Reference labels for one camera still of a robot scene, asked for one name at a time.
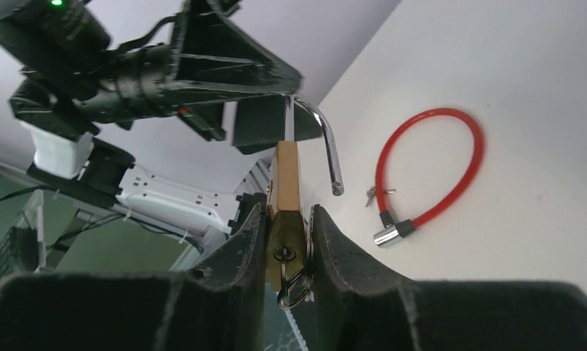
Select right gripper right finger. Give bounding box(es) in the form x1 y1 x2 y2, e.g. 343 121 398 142
311 205 587 350

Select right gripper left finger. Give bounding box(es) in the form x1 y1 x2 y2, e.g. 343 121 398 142
0 203 267 350

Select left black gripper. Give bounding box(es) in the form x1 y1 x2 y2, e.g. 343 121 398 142
72 10 322 155

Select red cable bike lock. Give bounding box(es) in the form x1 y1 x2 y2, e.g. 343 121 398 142
373 107 486 248

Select brass padlock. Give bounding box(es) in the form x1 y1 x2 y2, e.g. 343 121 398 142
266 95 344 292

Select cable lock keys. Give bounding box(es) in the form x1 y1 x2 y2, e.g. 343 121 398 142
365 186 396 208

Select padlock keys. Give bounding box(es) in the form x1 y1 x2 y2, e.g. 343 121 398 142
276 247 314 311

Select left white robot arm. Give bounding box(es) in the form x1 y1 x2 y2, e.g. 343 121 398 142
0 1 302 232

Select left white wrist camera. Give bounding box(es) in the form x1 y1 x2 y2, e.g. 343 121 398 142
20 121 94 179

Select left black camera cable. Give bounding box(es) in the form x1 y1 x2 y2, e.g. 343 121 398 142
0 184 205 255

